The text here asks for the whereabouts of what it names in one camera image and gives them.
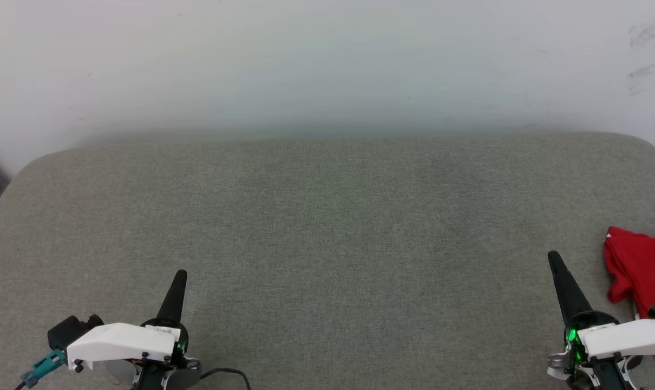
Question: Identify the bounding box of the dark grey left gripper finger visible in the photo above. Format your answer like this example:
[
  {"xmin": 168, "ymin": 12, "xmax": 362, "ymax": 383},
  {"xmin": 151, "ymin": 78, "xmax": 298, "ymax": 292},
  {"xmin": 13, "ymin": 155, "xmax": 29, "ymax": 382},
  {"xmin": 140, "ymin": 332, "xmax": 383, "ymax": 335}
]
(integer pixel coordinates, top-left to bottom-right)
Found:
[{"xmin": 157, "ymin": 269, "xmax": 188, "ymax": 324}]

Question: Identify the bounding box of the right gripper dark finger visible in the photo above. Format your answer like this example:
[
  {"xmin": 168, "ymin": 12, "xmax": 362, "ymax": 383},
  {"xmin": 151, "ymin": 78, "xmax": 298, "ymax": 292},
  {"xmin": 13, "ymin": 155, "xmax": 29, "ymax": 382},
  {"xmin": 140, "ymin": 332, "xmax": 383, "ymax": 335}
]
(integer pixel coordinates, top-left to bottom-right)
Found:
[{"xmin": 547, "ymin": 250, "xmax": 593, "ymax": 326}]

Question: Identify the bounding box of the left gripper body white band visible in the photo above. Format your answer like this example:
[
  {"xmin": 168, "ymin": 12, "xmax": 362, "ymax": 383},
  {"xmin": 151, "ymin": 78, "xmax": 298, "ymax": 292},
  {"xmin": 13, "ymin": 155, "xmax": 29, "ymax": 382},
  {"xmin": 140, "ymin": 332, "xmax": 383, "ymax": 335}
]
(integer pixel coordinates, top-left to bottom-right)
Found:
[{"xmin": 67, "ymin": 318, "xmax": 202, "ymax": 390}]

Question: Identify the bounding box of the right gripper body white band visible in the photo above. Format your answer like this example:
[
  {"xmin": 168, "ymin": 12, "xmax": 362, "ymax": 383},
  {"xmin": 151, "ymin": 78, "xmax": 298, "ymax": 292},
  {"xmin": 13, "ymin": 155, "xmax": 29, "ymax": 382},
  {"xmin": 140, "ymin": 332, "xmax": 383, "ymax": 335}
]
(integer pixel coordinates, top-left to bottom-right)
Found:
[{"xmin": 547, "ymin": 311, "xmax": 655, "ymax": 390}]

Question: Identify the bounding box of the red and white garment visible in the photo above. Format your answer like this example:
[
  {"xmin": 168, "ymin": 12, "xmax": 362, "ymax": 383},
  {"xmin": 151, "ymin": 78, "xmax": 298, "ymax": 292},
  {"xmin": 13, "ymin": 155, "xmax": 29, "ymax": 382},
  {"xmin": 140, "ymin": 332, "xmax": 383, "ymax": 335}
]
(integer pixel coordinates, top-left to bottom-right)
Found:
[{"xmin": 604, "ymin": 226, "xmax": 655, "ymax": 372}]

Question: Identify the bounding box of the grey fabric sofa cushion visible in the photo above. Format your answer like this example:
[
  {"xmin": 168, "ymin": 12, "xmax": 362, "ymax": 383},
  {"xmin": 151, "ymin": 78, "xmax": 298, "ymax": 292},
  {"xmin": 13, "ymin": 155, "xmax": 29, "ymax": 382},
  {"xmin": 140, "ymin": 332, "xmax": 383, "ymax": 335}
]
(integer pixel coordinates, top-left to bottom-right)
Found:
[{"xmin": 0, "ymin": 132, "xmax": 655, "ymax": 390}]

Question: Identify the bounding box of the teal left camera connector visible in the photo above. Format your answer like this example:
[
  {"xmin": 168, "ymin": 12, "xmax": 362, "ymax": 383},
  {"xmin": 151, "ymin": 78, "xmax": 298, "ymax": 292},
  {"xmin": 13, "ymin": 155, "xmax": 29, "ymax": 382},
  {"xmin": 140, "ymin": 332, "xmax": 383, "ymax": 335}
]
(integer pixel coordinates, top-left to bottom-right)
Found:
[{"xmin": 20, "ymin": 349, "xmax": 68, "ymax": 388}]

